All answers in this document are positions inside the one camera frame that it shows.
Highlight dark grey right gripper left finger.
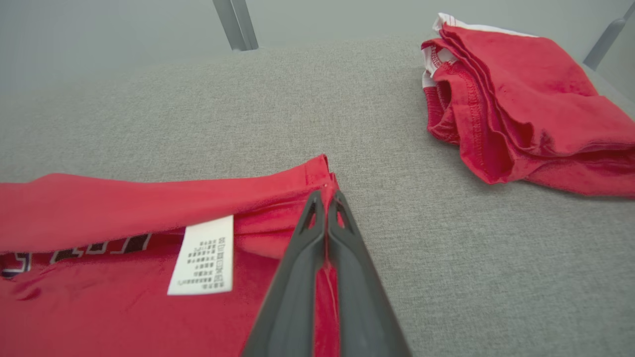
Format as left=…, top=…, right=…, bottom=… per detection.
left=241, top=190, right=326, bottom=357

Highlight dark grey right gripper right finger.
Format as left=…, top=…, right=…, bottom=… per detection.
left=326, top=190, right=412, bottom=357

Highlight red jersey with white sleeves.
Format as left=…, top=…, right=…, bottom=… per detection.
left=0, top=155, right=343, bottom=357

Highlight red shorts with white stripe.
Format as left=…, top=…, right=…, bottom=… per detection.
left=421, top=12, right=635, bottom=199

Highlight grey fabric sofa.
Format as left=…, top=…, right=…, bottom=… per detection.
left=0, top=35, right=635, bottom=357

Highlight grey metal partition post with latch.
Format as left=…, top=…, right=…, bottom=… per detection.
left=582, top=2, right=635, bottom=71

